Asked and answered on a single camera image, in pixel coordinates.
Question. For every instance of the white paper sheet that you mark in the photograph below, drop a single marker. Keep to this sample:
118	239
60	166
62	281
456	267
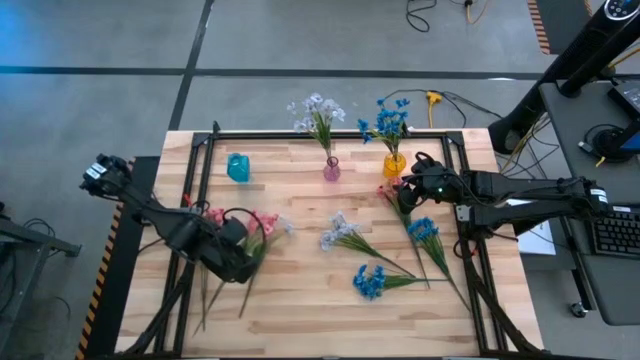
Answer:
537	242

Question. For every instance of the dark hazard striped floor mat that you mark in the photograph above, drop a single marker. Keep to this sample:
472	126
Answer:
560	20

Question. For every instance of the black aluminium table frame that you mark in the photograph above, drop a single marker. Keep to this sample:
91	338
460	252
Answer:
280	135

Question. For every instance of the black keyboard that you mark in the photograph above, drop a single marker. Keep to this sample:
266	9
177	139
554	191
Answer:
617	232

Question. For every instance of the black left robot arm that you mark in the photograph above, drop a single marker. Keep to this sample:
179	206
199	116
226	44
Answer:
150	215

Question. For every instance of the red clamp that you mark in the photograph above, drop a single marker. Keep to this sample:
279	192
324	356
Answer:
187	200

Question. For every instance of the pink glass vase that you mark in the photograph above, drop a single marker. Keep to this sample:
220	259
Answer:
332	172

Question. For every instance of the teal glass vase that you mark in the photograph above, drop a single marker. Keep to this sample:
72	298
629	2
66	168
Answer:
238	169

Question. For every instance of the black hazard striped platform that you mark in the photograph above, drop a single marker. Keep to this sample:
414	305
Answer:
117	280

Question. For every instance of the grey metal side table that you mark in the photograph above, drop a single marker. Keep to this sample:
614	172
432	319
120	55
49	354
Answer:
30	240

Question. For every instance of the yellow glass vase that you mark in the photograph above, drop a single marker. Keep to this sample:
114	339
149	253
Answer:
394	166

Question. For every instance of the grey desk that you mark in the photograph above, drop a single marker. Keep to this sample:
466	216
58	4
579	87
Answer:
565	165

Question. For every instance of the black tower fan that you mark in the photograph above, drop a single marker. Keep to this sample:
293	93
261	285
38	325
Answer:
505	135

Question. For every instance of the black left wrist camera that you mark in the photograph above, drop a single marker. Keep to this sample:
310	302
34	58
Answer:
235	231

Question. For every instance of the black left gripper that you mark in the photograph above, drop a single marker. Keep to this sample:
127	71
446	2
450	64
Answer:
220	255

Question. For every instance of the desk caster wheel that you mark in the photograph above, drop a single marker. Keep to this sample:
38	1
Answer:
578	310

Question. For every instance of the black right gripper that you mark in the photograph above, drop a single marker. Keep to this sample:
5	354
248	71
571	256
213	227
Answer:
445	185

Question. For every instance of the yellow power plug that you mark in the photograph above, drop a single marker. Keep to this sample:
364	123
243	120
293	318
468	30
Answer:
434	96

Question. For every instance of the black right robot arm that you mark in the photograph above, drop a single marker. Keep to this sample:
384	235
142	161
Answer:
525	187

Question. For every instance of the black round stand base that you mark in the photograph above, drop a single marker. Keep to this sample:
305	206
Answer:
612	145

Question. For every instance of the blue artificial flower bunch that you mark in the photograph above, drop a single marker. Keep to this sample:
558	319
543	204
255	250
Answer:
387	122
370	283
424	230

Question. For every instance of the silver aluminium bracket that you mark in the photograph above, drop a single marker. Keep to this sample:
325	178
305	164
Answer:
462	213

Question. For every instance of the black laptop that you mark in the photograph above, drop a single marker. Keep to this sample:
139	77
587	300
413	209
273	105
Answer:
627	97

